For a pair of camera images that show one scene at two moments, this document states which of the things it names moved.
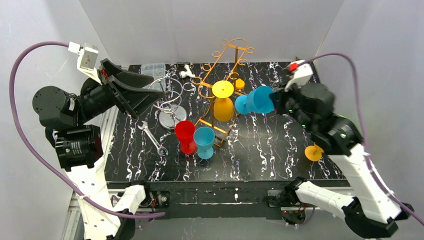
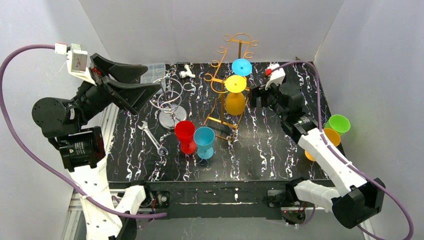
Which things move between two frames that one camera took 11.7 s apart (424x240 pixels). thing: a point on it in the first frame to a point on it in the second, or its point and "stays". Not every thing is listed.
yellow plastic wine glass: x=223 y=108 to x=235 y=101
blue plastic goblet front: x=204 y=138 stays
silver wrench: x=162 y=151 stays
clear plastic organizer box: x=157 y=70 stays
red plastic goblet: x=184 y=132 stays
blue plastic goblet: x=258 y=100 to x=241 y=67
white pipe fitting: x=183 y=74 stays
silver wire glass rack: x=172 y=114 stays
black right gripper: x=284 y=100 to x=259 y=96
